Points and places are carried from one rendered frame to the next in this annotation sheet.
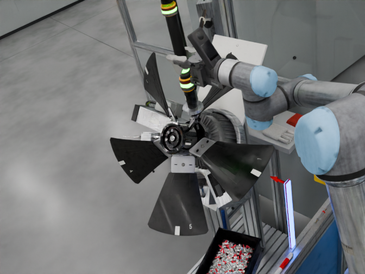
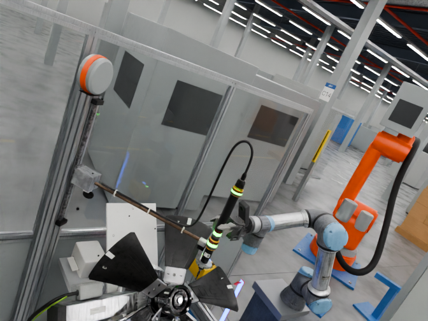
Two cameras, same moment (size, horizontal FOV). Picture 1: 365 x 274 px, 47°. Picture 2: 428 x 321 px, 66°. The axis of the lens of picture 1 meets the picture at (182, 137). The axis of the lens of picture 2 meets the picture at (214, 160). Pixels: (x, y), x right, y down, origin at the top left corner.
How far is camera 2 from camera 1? 1.83 m
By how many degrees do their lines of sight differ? 86
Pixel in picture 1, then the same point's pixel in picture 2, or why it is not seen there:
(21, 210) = not seen: outside the picture
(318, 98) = (282, 223)
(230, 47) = (127, 211)
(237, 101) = (148, 253)
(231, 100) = not seen: hidden behind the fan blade
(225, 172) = (220, 299)
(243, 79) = (267, 225)
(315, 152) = (343, 240)
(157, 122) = (103, 309)
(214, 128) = not seen: hidden behind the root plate
